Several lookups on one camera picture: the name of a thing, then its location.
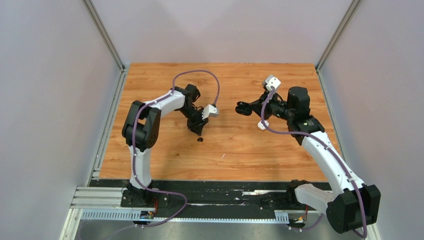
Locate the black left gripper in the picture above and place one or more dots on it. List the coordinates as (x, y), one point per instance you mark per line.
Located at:
(197, 127)

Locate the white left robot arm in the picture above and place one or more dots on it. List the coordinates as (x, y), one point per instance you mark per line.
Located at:
(142, 125)

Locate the white earbud charging case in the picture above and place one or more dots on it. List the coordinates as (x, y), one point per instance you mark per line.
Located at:
(263, 125)

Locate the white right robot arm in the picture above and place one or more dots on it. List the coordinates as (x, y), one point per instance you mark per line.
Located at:
(324, 165)

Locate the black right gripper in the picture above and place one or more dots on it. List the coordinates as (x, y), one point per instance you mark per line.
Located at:
(260, 102)

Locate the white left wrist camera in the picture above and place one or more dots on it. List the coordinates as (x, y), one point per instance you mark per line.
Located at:
(209, 111)

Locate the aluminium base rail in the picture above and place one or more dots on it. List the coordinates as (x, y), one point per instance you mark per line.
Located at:
(287, 203)

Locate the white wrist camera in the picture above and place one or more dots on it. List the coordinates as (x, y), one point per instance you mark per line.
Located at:
(271, 83)
(209, 111)

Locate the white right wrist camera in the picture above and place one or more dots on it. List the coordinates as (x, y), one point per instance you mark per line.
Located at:
(271, 83)

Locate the black earbud case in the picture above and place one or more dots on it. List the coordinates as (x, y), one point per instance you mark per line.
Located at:
(243, 108)

